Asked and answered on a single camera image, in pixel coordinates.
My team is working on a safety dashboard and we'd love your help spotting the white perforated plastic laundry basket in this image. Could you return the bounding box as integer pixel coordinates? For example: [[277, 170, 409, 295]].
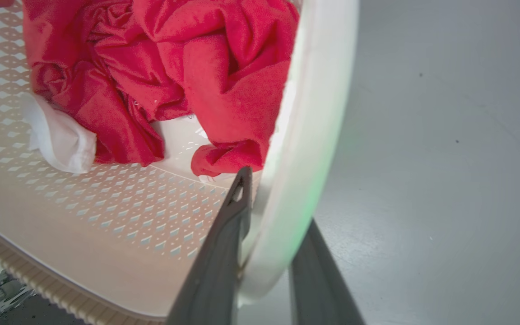
[[0, 0, 360, 325]]

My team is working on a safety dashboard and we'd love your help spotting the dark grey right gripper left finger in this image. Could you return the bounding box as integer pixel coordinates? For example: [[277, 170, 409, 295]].
[[166, 166, 253, 325]]

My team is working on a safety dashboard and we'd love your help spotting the white cloth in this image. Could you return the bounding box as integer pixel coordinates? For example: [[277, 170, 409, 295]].
[[20, 93, 98, 176]]

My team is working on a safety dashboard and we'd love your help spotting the red crumpled garment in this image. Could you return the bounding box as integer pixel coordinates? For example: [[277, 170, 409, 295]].
[[0, 0, 300, 177]]

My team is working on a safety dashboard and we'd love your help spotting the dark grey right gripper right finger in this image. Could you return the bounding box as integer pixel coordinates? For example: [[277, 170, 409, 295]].
[[288, 218, 365, 325]]

